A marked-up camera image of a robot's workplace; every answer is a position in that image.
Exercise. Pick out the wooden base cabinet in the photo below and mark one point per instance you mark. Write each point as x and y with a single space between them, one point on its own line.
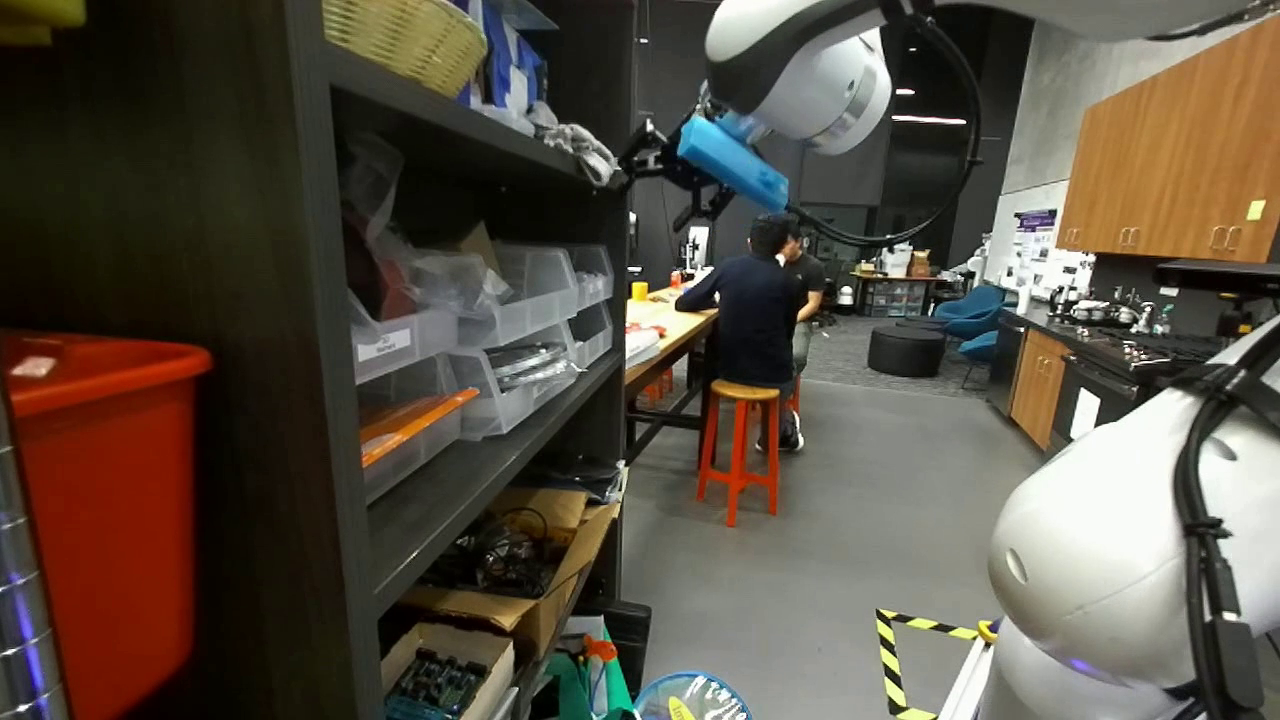
1038 385

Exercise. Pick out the black box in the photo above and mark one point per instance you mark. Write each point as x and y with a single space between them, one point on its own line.
628 640

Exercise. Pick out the clear bin with orange lid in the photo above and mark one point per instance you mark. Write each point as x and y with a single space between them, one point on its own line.
410 440

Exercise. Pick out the yellow container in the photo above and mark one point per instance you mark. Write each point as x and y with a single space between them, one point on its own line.
35 15

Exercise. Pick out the yellow sticky note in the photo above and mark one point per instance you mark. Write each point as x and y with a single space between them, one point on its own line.
1256 210

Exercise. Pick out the white cloth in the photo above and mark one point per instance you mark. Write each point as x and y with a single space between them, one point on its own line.
585 145

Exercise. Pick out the dishwasher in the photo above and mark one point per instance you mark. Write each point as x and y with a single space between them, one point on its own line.
1004 365

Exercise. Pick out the yellow black striped barrier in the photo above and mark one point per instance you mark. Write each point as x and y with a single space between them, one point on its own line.
888 660

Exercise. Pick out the large cardboard box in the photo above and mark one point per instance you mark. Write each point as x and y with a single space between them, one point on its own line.
560 600

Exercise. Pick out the black round ottoman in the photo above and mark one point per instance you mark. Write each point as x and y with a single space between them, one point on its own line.
905 352

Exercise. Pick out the wicker basket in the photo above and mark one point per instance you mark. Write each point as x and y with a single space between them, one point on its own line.
410 40

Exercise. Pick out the kitchen stove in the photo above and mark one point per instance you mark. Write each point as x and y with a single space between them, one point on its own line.
1110 375

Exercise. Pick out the clear plastic bag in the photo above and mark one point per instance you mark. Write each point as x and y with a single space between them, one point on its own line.
420 265

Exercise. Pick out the table with storage drawers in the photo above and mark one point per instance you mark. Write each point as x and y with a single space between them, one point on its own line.
893 290

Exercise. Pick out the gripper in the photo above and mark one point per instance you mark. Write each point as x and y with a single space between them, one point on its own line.
676 166

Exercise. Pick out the person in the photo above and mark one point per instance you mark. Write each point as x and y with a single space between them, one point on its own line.
808 285
750 320

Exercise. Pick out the wooden work table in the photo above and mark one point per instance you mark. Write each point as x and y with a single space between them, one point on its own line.
670 325

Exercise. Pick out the orange plastic bin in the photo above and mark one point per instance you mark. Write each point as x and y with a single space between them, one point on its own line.
100 520

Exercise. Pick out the clear bin with dark parts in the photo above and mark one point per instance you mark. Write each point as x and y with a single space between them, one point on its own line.
520 385

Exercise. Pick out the labelled clear storage bin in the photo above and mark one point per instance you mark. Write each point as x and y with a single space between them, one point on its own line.
400 345

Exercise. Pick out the green bag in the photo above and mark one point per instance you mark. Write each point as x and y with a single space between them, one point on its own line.
590 690

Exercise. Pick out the dark shelf unit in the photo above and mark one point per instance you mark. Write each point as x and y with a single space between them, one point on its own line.
250 250

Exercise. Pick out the orange stool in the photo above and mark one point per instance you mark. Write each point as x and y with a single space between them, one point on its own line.
740 395

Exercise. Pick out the wooden wall cabinets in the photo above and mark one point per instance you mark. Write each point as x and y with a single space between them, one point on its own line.
1170 170

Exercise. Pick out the small clear storage bin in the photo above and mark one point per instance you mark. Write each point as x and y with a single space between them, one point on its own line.
592 275
592 335

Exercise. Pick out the small cardboard box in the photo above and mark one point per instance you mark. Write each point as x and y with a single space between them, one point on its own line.
450 665

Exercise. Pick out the blue and white box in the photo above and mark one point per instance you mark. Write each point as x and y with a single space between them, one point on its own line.
505 70

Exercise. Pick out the wall poster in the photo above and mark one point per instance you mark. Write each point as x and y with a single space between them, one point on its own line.
1035 235

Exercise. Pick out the row of blue armchairs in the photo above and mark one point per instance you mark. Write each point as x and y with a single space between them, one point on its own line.
970 310

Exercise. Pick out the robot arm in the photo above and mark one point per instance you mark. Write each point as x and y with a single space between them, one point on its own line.
1090 560

